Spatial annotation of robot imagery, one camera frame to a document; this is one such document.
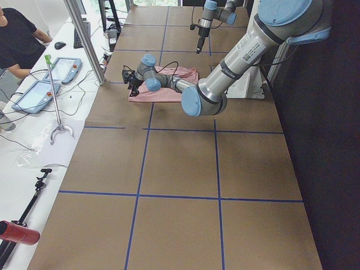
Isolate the black keyboard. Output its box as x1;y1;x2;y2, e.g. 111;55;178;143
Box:
73;21;92;49

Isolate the aluminium frame post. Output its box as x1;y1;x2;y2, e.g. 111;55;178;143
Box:
64;0;105;86

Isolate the upper blue teach pendant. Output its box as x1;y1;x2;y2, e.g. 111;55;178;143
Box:
45;55;82;84

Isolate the lower blue teach pendant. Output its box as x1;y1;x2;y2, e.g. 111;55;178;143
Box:
11;80;53;114

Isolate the black computer mouse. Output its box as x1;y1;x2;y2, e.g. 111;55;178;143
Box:
54;42;66;50

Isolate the left black braided cable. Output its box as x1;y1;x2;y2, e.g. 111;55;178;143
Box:
156;61;181;79

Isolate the red cylinder bottle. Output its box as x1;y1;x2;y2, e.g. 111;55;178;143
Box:
1;220;41;245

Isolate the metal grabber stick green handle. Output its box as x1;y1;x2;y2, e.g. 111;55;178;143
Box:
44;55;74;145

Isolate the pink snoopy t-shirt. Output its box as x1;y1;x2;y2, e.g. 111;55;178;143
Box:
128;66;199;102

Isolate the black box with white label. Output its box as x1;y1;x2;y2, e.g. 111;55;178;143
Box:
106;29;118;52

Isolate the blue teach pendant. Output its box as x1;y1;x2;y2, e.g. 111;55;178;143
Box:
11;80;53;114
45;55;82;84

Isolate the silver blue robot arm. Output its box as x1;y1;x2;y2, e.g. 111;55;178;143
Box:
122;0;333;116
191;0;246;54

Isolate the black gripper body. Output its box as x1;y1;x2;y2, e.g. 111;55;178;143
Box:
198;26;209;38
128;78;142;92

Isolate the clear plastic bag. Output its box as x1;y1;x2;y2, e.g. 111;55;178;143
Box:
13;120;73;168

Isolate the black braided cable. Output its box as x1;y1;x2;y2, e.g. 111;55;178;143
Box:
190;5;234;29
156;61;181;79

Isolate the clear water bottle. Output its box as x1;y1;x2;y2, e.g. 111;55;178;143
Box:
0;111;16;132

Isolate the person in black shirt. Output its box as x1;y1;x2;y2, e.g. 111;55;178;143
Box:
1;8;52;79

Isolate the right black braided cable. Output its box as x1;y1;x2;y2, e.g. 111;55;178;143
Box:
190;5;234;29

